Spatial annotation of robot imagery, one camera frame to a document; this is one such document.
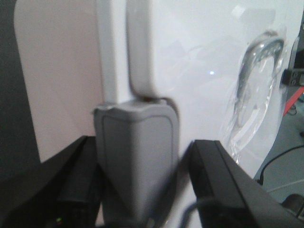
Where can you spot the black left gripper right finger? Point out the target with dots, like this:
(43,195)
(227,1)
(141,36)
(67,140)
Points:
(238,200)

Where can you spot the pink bin with white lid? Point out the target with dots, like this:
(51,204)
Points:
(147,78)

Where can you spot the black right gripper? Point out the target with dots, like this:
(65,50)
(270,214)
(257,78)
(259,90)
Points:
(293,77)

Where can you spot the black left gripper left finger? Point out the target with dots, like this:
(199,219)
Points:
(63,192)

